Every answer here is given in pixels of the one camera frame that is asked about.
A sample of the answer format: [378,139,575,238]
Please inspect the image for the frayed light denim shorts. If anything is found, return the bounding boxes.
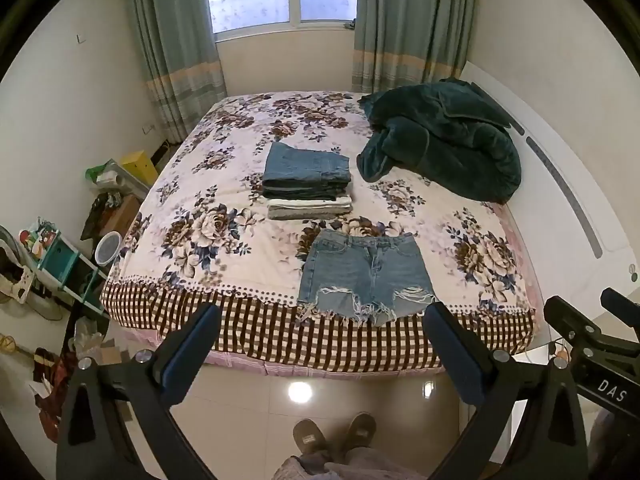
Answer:
[296,229,436,327]

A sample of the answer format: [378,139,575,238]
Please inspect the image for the brown cardboard box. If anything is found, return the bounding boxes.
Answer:
[99,194,144,241]

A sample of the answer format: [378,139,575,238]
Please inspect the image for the bed with floral sheet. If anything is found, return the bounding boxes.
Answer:
[99,91,544,376]

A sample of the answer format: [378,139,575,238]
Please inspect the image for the folded blue jeans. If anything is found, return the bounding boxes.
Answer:
[263,142,350,187]

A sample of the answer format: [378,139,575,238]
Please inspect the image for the yellow box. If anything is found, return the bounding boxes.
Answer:
[119,151,160,189]

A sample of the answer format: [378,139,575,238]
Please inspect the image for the folded dark jeans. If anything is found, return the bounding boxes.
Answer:
[262,181,352,202]

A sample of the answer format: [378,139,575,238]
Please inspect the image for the person's grey trouser legs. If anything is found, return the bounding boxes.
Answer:
[272,446,443,480]

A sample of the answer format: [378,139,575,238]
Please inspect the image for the brown slipper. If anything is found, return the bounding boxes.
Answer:
[344,412,377,455]
[292,418,329,462]

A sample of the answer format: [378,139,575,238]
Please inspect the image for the white headboard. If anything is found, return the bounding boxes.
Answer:
[457,60,640,286]

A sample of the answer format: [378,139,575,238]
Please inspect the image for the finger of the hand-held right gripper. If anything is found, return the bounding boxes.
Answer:
[600,287,640,322]
[543,296,640,361]

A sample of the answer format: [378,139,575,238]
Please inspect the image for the colourful toy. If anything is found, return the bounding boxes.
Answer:
[19,219,64,257]

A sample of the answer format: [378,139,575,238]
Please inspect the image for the red cloth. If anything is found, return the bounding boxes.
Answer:
[31,349,77,442]

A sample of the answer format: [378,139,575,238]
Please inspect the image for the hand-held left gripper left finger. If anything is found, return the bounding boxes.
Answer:
[56,302,222,480]

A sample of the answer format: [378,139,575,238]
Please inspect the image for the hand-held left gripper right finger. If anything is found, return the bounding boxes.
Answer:
[421,301,591,480]

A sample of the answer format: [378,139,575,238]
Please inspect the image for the folded white pants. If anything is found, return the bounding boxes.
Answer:
[268,197,353,211]

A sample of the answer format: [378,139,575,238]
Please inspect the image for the dark green fleece blanket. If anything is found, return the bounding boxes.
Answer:
[356,77,523,205]

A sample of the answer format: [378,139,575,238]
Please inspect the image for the folded grey pants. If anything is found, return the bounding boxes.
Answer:
[267,206,354,221]

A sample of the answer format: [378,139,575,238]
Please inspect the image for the teal shelf rack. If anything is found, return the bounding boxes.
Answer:
[37,236,109,319]

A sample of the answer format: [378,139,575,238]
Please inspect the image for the white baby seat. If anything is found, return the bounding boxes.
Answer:
[0,225,42,307]

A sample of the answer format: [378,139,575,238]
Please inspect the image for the green and white packet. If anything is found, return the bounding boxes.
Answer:
[84,160,122,187]

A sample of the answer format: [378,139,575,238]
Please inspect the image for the grey-green curtain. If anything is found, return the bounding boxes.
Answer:
[122,0,229,147]
[351,0,479,95]

